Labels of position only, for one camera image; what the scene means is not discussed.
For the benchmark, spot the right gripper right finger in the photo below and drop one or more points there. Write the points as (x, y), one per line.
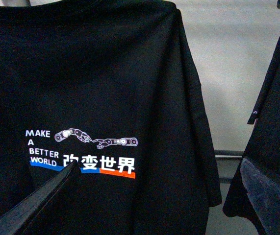
(263, 190)

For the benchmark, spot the grey metal drying rack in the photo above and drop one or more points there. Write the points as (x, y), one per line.
(227, 162)

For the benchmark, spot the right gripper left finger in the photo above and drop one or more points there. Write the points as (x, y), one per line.
(37, 214)

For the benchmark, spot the black printed t-shirt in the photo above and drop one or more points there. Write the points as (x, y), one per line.
(112, 86)

